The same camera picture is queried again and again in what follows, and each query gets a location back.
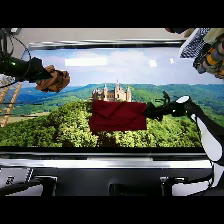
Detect black cable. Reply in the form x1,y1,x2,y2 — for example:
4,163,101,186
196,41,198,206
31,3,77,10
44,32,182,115
0,28,32,62

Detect silver frame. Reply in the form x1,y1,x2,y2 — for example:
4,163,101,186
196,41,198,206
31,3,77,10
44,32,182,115
0,150,214,197

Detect olive garment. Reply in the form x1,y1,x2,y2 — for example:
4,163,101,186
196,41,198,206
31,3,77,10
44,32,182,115
202,28,224,45

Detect dark red garment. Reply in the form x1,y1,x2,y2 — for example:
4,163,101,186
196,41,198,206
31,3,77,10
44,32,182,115
88,98,149,135

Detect black white checked garment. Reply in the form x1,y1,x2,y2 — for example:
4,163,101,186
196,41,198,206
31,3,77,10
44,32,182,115
179,28,212,60

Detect yellow grey striped garment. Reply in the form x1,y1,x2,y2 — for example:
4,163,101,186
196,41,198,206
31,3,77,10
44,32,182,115
192,35,224,80

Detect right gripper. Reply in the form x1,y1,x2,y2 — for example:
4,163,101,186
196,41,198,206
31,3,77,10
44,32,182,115
144,101,175,121

